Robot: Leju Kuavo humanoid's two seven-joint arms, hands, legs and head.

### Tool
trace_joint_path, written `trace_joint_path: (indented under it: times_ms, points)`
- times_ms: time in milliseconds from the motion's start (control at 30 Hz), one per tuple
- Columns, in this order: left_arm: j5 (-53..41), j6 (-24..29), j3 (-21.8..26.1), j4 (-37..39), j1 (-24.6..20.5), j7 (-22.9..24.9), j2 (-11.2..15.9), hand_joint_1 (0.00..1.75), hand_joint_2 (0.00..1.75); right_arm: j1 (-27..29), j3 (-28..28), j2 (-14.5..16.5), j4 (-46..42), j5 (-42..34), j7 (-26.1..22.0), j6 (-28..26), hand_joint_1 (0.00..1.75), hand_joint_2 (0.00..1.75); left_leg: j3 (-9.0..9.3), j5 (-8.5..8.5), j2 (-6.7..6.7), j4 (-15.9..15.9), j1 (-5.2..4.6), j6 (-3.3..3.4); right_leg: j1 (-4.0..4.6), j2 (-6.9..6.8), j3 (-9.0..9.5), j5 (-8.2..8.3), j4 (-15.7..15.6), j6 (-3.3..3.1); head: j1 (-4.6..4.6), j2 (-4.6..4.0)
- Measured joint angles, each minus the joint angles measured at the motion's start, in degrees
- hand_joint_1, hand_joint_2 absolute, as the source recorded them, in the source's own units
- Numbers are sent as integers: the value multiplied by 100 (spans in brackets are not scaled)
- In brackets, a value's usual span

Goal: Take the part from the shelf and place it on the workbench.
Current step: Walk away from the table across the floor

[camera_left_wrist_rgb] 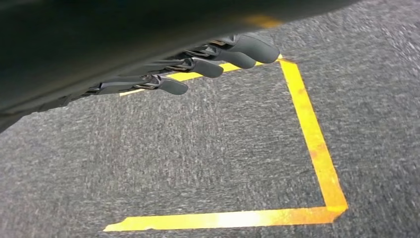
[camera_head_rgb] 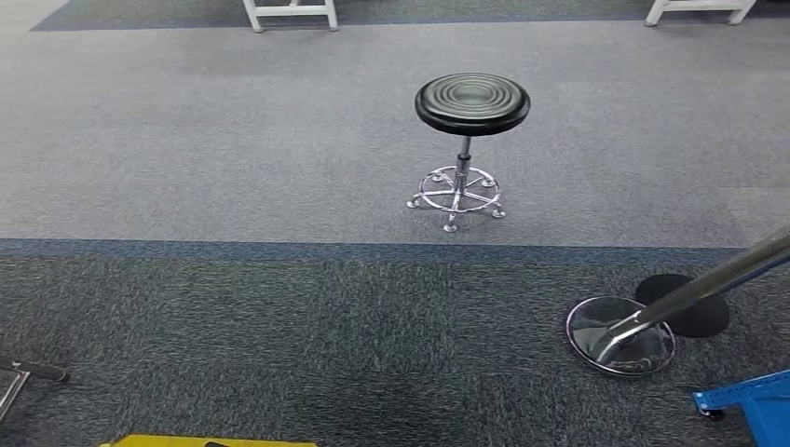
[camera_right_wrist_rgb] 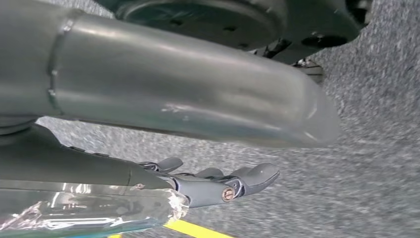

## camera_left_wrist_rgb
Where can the yellow floor tape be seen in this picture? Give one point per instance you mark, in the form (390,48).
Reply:
(311,138)

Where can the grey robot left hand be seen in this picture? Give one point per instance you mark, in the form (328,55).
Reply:
(98,42)

